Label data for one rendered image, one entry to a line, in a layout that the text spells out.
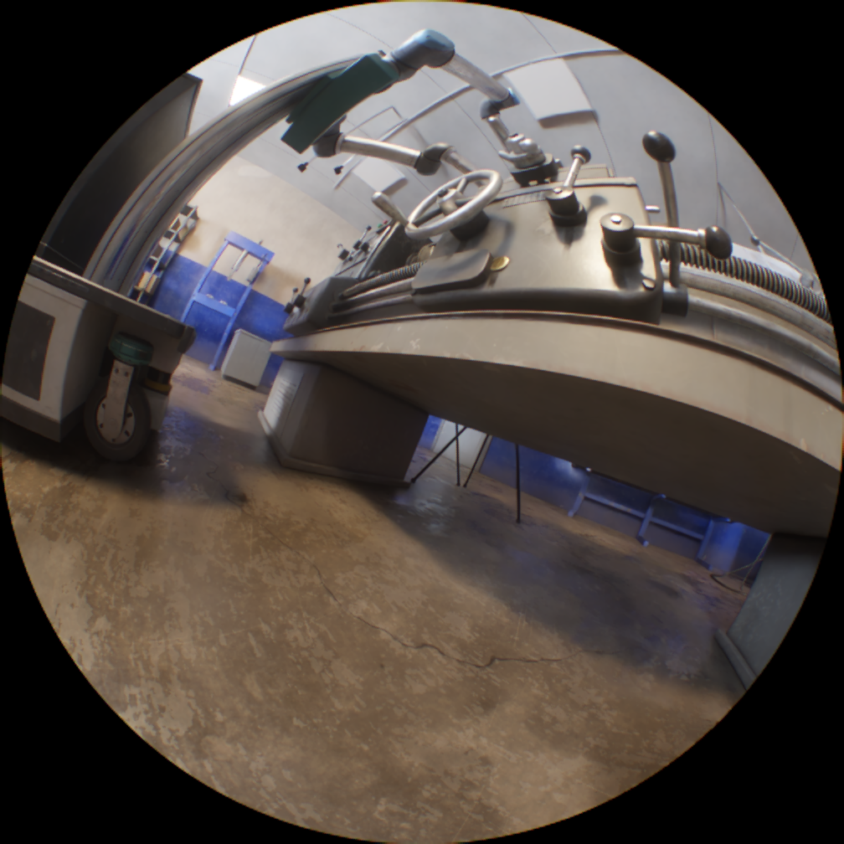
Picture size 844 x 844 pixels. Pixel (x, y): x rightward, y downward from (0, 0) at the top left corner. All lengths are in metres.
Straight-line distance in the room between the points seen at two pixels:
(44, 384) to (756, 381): 0.88
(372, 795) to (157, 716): 0.19
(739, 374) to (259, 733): 0.51
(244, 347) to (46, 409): 2.57
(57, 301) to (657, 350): 0.79
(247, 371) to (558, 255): 2.90
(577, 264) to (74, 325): 0.74
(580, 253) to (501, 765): 0.60
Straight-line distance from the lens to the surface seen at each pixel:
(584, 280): 0.31
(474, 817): 0.35
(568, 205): 0.39
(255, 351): 2.97
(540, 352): 0.25
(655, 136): 0.36
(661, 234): 0.31
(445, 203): 0.47
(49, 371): 0.60
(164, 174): 0.82
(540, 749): 0.42
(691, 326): 0.51
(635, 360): 0.24
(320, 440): 0.96
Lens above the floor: 0.31
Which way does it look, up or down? 2 degrees up
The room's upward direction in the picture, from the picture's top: 22 degrees clockwise
